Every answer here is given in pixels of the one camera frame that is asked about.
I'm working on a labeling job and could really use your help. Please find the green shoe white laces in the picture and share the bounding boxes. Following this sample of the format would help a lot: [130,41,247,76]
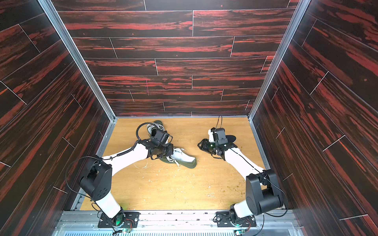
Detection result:
[147,120,165,137]
[160,148,197,169]

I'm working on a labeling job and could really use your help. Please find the black insole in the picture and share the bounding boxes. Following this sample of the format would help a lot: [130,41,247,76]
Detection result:
[226,135,236,143]

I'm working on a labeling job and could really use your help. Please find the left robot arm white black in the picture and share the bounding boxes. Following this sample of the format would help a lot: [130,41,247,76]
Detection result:
[79,130,173,225]

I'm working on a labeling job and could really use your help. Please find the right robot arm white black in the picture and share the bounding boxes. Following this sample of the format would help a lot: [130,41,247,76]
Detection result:
[197,127,285,221]

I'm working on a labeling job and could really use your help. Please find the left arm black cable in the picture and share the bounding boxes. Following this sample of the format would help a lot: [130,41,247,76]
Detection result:
[64,122,161,213]

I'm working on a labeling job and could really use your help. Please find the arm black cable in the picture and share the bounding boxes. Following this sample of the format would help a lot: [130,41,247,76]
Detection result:
[215,115,288,236]
[64,122,161,213]

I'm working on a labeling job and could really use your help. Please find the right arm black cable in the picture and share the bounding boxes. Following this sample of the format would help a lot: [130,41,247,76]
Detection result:
[215,115,288,236]

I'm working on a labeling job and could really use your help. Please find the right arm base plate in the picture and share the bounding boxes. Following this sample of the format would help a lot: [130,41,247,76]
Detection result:
[213,211,257,228]

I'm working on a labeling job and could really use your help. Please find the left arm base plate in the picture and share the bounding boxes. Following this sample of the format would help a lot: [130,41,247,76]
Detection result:
[97,211,140,229]

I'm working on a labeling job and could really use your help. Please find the aluminium front rail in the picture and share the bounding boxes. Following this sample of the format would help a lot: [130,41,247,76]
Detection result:
[53,210,304,236]

